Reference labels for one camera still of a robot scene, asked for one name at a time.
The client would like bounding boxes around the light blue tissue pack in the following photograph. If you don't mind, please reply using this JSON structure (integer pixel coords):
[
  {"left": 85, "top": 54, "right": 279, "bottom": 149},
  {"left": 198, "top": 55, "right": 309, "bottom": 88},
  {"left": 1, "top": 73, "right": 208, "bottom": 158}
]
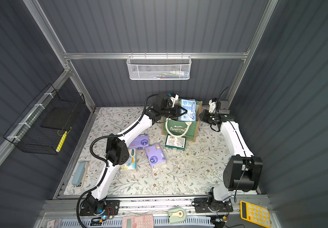
[{"left": 178, "top": 99, "right": 197, "bottom": 122}]

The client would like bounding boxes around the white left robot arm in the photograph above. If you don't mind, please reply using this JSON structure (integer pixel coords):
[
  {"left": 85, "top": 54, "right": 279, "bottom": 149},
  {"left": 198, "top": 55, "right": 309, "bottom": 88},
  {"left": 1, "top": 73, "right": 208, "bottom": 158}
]
[{"left": 83, "top": 93, "right": 187, "bottom": 202}]

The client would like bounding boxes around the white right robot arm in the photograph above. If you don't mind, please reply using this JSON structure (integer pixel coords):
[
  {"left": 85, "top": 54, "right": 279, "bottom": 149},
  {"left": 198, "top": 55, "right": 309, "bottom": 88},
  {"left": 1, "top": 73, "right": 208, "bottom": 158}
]
[{"left": 199, "top": 110, "right": 263, "bottom": 201}]

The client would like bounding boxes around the green white box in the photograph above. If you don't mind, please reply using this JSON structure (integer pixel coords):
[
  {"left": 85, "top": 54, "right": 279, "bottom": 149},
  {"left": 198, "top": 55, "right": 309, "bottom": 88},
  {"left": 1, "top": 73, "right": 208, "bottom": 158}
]
[{"left": 164, "top": 135, "right": 186, "bottom": 151}]

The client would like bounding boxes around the floral table mat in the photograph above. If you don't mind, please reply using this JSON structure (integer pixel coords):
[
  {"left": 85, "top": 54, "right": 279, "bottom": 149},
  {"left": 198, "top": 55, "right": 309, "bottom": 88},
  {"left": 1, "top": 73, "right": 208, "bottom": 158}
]
[{"left": 62, "top": 107, "right": 230, "bottom": 196}]

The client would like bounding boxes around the cartoon printed tissue pack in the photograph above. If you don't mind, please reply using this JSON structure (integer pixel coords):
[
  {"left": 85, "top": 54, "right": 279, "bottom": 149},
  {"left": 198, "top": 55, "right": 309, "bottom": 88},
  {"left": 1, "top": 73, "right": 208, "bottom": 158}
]
[{"left": 120, "top": 149, "right": 137, "bottom": 173}]

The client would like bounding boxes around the green tape dispenser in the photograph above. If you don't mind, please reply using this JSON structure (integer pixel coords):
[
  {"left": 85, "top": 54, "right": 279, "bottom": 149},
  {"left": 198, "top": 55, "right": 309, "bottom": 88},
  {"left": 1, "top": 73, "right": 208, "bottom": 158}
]
[{"left": 168, "top": 207, "right": 187, "bottom": 224}]

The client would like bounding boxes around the yellow calculator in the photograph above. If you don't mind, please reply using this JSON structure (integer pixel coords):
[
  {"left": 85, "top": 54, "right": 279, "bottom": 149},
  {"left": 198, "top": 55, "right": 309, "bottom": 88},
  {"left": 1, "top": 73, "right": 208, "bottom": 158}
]
[{"left": 240, "top": 201, "right": 271, "bottom": 228}]

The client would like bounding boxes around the teal stapler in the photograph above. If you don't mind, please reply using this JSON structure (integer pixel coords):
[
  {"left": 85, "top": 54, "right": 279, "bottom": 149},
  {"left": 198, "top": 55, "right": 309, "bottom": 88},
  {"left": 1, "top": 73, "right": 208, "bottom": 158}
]
[{"left": 71, "top": 161, "right": 89, "bottom": 187}]

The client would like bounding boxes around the pink calculator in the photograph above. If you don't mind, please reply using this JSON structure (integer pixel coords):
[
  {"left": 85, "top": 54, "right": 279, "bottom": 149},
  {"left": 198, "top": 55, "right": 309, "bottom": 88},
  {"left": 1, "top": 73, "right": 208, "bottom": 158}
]
[{"left": 122, "top": 215, "right": 154, "bottom": 228}]

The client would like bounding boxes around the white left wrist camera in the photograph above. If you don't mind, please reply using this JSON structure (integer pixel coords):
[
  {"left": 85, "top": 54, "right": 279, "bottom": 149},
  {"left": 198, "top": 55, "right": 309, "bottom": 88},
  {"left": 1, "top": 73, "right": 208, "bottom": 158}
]
[{"left": 168, "top": 93, "right": 179, "bottom": 107}]

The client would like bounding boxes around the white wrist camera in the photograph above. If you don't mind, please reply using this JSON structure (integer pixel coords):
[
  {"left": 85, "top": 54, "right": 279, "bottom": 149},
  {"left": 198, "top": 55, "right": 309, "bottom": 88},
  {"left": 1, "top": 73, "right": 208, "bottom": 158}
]
[
  {"left": 209, "top": 98, "right": 218, "bottom": 113},
  {"left": 168, "top": 93, "right": 179, "bottom": 107}
]

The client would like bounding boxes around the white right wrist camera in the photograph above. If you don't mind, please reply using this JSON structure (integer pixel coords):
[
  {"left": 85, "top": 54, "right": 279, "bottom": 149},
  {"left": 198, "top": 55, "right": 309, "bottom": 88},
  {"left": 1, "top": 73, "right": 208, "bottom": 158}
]
[{"left": 209, "top": 98, "right": 218, "bottom": 113}]

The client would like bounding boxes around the purple toy camera rear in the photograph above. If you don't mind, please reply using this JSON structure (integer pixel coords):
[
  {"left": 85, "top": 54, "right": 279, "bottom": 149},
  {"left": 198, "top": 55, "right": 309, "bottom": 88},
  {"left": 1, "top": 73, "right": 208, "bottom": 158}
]
[{"left": 128, "top": 135, "right": 149, "bottom": 150}]

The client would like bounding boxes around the purple toy camera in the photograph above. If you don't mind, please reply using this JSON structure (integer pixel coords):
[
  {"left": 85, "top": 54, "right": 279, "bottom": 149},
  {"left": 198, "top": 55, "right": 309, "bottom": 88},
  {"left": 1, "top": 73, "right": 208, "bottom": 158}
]
[
  {"left": 128, "top": 135, "right": 149, "bottom": 150},
  {"left": 145, "top": 143, "right": 166, "bottom": 169}
]

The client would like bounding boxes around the white wire wall basket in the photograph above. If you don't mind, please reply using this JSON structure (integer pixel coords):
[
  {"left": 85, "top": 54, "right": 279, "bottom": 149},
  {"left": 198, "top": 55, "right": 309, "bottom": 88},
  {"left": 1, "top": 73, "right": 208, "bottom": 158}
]
[{"left": 126, "top": 55, "right": 192, "bottom": 80}]

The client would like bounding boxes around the purple toy camera front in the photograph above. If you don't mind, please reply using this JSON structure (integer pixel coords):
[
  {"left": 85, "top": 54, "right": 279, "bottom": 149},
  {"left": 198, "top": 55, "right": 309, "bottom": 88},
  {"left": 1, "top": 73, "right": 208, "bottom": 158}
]
[{"left": 145, "top": 143, "right": 166, "bottom": 169}]

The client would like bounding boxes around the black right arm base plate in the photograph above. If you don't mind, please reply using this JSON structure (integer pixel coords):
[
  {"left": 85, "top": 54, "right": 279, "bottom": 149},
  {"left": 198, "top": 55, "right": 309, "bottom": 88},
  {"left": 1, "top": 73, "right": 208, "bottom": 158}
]
[{"left": 191, "top": 197, "right": 233, "bottom": 213}]

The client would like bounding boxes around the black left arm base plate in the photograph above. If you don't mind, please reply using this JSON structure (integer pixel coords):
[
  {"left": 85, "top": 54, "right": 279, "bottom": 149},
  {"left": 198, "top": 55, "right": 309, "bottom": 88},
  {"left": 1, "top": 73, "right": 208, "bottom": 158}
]
[{"left": 79, "top": 200, "right": 120, "bottom": 216}]

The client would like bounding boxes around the black wire wall basket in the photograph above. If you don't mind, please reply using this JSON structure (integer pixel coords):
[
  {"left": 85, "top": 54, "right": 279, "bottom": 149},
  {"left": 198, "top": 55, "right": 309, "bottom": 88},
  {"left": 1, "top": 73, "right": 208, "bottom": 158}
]
[{"left": 4, "top": 86, "right": 86, "bottom": 155}]

